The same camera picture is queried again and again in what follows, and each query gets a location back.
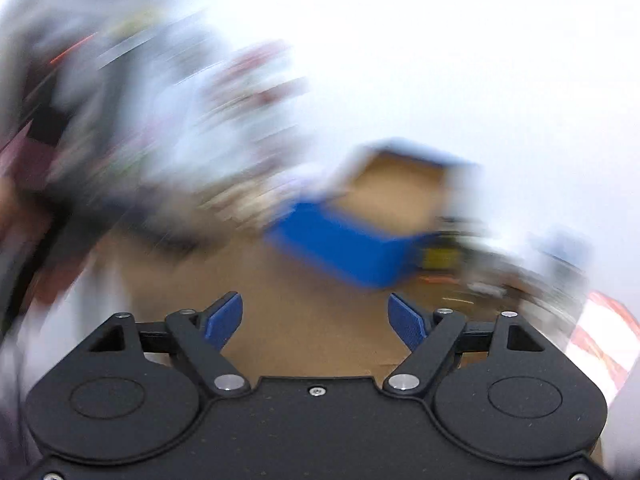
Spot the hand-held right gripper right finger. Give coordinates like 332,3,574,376
382,292,546,396

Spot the smartphone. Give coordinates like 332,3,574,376
567,291,640,393

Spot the blue cardboard shoe box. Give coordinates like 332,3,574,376
264,136,482,289

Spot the black and yellow box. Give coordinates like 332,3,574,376
420,242,462,272

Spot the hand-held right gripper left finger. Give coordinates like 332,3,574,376
75,291,251,397

